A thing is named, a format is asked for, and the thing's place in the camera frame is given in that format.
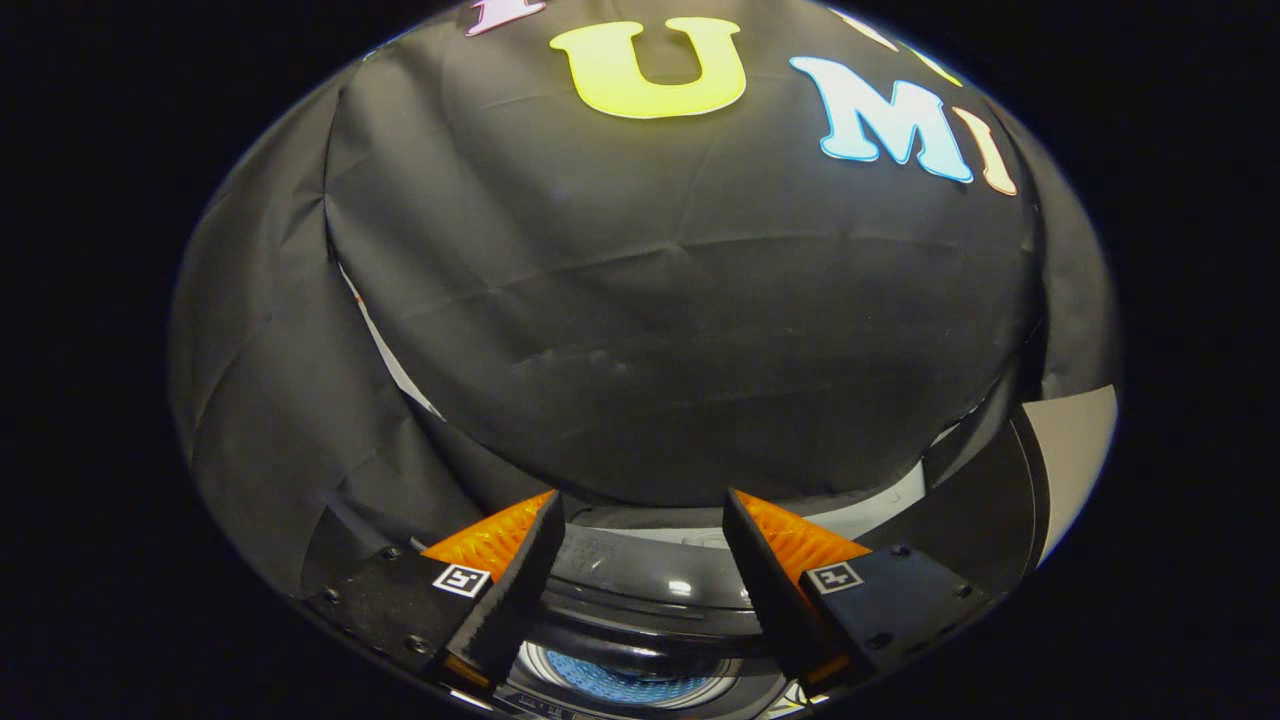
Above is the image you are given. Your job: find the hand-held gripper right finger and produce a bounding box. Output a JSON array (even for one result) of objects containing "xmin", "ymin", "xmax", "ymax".
[{"xmin": 722, "ymin": 488, "xmax": 1001, "ymax": 699}]

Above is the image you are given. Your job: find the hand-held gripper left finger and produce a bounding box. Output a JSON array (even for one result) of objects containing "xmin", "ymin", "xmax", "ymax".
[{"xmin": 305, "ymin": 490, "xmax": 567, "ymax": 699}]

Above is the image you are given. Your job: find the grey washing machine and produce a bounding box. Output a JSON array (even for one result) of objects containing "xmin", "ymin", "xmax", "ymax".
[{"xmin": 440, "ymin": 460, "xmax": 931, "ymax": 720}]

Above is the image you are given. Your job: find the black backdrop cloth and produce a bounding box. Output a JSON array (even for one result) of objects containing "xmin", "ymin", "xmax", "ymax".
[{"xmin": 168, "ymin": 0, "xmax": 1121, "ymax": 601}]

